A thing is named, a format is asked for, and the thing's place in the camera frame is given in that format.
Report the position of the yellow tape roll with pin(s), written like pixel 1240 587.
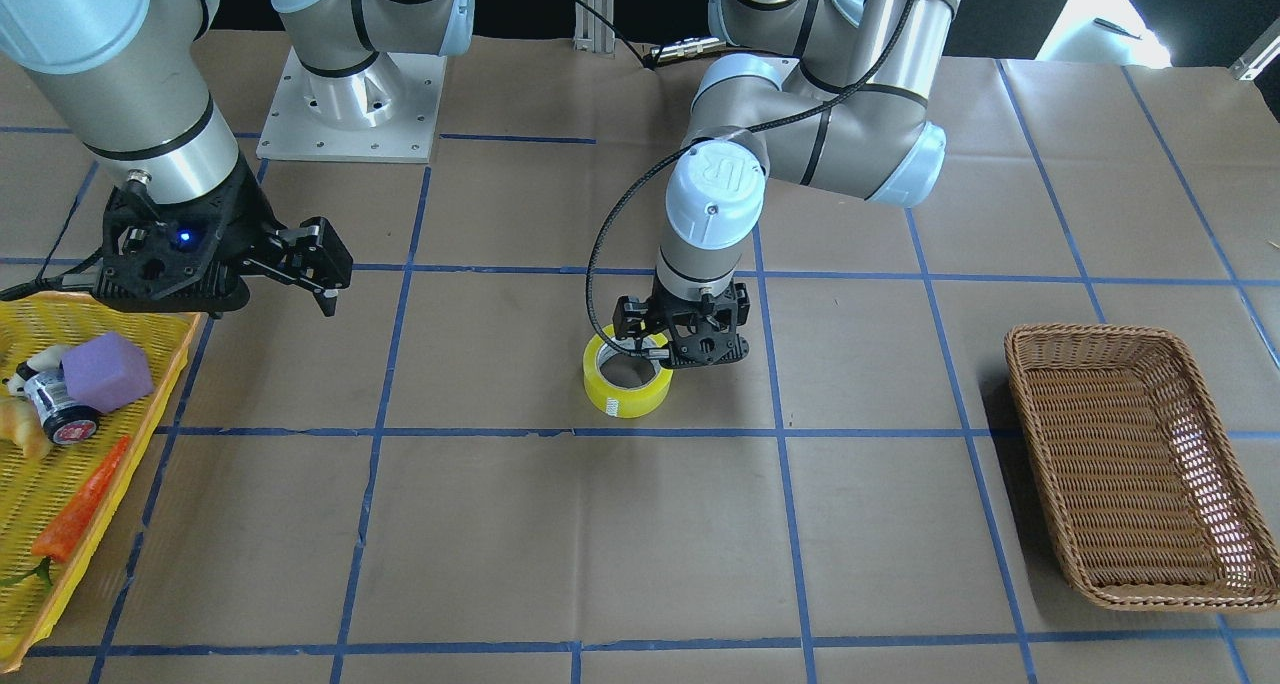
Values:
pixel 619 385

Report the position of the green toy stem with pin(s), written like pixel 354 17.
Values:
pixel 40 572

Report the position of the purple foam cube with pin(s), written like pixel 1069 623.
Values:
pixel 107 373

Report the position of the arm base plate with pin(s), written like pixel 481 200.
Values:
pixel 384 114
pixel 771 70

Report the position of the small drink can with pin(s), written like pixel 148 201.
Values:
pixel 65 419

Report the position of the yellow plastic tray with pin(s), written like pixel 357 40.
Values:
pixel 34 491

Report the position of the yellow toy croissant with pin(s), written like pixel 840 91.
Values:
pixel 21 426

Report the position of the black white plush toy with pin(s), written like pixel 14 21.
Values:
pixel 45 360

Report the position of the orange toy carrot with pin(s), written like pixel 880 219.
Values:
pixel 58 541

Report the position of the brown wicker basket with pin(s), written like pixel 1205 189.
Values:
pixel 1145 503

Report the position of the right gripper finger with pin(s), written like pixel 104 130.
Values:
pixel 311 256

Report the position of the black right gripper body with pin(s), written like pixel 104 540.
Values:
pixel 243 218

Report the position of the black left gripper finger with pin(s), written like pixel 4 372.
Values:
pixel 651 347

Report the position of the metal cable connector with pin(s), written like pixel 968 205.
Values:
pixel 664 54

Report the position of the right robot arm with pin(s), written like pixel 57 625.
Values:
pixel 120 73

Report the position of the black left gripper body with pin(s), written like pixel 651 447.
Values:
pixel 633 317

